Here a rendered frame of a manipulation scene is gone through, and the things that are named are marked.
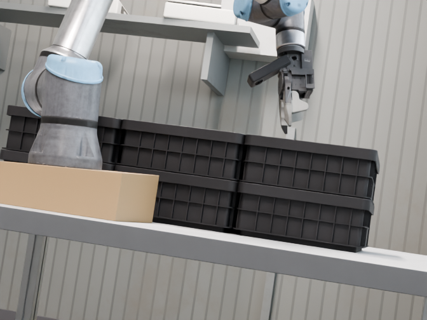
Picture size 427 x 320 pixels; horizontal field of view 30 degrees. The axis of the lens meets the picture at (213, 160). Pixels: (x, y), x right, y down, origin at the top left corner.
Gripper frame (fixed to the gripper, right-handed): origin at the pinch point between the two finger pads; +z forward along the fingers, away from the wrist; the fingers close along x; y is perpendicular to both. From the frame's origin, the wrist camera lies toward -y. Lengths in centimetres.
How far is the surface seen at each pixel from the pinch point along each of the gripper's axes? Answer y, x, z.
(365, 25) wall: 70, 167, -115
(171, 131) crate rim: -28.2, -8.7, 5.3
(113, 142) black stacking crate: -41.7, -2.7, 6.4
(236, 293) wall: 9, 212, 11
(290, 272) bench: -9, -56, 46
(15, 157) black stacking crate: -65, 3, 9
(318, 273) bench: -5, -57, 46
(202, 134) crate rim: -21.0, -10.6, 6.6
